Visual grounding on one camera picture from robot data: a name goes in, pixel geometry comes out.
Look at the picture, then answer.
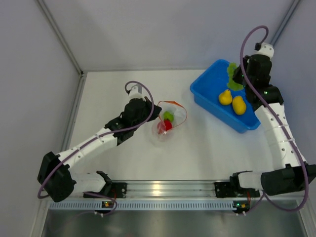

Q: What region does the green fake lettuce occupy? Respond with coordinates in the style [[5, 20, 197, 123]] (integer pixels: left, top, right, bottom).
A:
[[227, 63, 244, 91]]

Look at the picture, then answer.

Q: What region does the yellow fake pepper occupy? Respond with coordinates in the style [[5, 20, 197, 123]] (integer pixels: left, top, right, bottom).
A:
[[218, 89, 233, 106]]

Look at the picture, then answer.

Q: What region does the clear zip top bag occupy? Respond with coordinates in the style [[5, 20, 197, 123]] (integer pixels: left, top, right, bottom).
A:
[[151, 100, 188, 147]]

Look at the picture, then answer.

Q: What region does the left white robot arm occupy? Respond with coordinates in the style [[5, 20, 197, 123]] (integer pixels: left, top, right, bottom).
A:
[[38, 98, 162, 202]]

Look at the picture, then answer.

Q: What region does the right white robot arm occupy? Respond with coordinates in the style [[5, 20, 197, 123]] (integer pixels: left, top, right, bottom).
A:
[[230, 54, 316, 196]]

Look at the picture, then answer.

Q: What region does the green fake lime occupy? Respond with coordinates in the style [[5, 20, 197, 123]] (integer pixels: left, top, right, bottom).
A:
[[163, 111, 174, 122]]

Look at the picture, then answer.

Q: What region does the red fake apple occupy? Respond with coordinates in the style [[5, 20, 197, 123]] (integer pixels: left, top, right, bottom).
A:
[[162, 120, 173, 131]]

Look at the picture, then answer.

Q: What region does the blue plastic bin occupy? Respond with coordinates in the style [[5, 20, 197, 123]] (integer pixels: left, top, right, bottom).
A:
[[190, 59, 260, 133]]

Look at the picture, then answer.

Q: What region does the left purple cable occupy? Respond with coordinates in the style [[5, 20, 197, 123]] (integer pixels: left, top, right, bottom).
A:
[[37, 80, 156, 199]]

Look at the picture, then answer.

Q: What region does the purple cable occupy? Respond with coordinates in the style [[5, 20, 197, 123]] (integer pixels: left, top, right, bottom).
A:
[[37, 80, 156, 199], [239, 25, 311, 212]]

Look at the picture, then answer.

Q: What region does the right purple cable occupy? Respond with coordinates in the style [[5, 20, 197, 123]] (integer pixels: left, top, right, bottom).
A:
[[239, 25, 311, 212]]

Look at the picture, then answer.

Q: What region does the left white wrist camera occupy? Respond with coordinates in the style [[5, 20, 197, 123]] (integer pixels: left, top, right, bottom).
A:
[[127, 84, 144, 99]]

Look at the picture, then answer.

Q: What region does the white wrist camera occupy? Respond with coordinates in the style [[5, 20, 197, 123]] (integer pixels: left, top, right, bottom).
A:
[[255, 42, 275, 59], [127, 84, 144, 99]]

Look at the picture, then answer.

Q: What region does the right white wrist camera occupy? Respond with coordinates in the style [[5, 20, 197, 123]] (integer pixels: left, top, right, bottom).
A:
[[255, 42, 275, 59]]

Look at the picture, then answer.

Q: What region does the aluminium mounting rail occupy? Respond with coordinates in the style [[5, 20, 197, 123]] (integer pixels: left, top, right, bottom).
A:
[[69, 179, 267, 199]]

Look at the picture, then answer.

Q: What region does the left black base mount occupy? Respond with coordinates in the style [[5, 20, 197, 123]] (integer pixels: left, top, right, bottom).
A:
[[83, 182, 127, 199]]

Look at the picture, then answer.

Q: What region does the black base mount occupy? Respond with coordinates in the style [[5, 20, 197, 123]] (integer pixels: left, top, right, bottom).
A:
[[214, 182, 236, 198], [83, 182, 127, 199]]

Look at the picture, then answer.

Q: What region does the slotted cable duct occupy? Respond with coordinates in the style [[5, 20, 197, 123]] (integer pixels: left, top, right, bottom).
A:
[[49, 200, 248, 211]]

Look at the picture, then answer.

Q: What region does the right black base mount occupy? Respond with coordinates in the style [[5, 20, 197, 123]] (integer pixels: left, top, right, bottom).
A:
[[214, 182, 236, 198]]

